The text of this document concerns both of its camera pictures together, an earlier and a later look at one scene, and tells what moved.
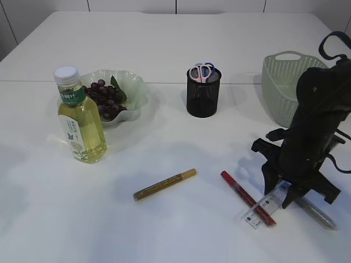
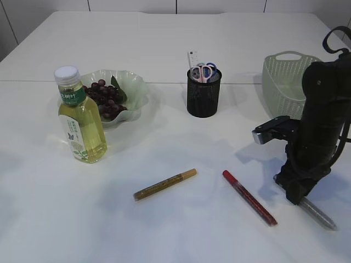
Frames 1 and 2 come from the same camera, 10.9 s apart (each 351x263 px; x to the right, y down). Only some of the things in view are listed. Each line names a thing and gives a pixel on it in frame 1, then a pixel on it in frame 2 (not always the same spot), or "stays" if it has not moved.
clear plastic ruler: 269,204 → 193,57
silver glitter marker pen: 315,212 stays
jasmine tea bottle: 80,117 stays
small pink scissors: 199,73 stays
